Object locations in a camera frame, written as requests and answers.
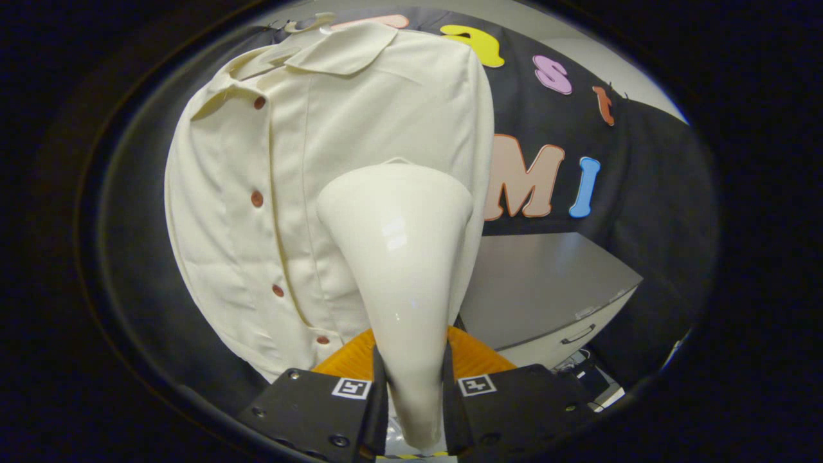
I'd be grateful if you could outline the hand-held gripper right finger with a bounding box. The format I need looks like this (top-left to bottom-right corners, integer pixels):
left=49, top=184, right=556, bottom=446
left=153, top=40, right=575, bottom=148
left=442, top=325, right=595, bottom=458

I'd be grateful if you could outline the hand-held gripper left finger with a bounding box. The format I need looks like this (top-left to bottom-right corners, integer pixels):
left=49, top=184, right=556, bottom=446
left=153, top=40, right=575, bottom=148
left=238, top=328, right=390, bottom=463

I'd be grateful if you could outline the white garment steamer head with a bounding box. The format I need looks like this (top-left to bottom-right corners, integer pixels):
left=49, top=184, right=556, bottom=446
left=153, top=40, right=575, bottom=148
left=315, top=161, right=475, bottom=451

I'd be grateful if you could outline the cream button-up shirt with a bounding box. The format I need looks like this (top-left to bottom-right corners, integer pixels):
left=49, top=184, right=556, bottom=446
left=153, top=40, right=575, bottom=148
left=164, top=23, right=496, bottom=383

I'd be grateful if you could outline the white clothes hanger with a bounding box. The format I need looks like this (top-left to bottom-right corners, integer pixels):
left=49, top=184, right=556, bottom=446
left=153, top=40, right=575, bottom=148
left=283, top=13, right=336, bottom=34

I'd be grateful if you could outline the small dark box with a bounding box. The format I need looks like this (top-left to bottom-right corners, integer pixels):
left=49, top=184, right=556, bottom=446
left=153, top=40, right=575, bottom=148
left=566, top=357, right=611, bottom=396

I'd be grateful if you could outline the grey-topped white cabinet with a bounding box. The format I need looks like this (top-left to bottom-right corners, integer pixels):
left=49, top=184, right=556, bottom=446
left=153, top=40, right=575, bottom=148
left=458, top=231, right=644, bottom=370

